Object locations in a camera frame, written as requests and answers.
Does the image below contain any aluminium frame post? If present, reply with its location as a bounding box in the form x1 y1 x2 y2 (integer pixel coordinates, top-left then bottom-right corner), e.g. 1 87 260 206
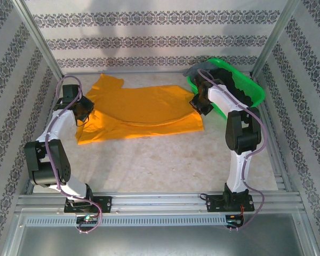
250 0 301 77
12 0 65 84

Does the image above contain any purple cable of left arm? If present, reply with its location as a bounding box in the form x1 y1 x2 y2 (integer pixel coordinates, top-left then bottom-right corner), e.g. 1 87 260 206
45 75 102 235

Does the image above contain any left controller board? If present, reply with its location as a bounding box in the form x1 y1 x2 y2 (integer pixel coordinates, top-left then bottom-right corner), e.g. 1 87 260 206
76 215 99 224

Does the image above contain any grey t-shirt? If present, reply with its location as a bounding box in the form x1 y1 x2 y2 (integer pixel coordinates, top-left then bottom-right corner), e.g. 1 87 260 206
183 62 217 78

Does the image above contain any green plastic basket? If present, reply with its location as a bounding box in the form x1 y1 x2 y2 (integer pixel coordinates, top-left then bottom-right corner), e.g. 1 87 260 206
186 58 266 121

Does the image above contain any black t-shirt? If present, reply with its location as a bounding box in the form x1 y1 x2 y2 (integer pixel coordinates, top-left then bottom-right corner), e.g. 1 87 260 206
212 69 259 108

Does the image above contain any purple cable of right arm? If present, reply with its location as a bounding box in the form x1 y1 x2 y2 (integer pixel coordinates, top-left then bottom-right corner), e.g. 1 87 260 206
197 68 269 231

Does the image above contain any slotted grey cable duct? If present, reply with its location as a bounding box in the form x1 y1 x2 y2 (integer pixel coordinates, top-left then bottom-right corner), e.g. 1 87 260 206
25 215 227 226

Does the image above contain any orange t-shirt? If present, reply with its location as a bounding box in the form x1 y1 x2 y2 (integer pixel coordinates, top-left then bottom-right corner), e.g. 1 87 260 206
75 74 205 146

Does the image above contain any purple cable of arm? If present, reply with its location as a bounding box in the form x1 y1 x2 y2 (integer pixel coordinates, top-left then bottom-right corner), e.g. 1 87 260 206
45 75 102 235
197 68 269 231

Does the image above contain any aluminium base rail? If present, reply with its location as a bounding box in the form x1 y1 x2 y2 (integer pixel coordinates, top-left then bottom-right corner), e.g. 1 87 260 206
15 191 302 214

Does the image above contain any controller board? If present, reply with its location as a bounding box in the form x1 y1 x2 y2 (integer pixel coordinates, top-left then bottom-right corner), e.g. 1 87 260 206
76 215 99 224
226 214 244 228

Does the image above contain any right controller board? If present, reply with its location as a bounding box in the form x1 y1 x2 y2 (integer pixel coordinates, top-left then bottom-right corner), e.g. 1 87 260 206
226 214 244 228

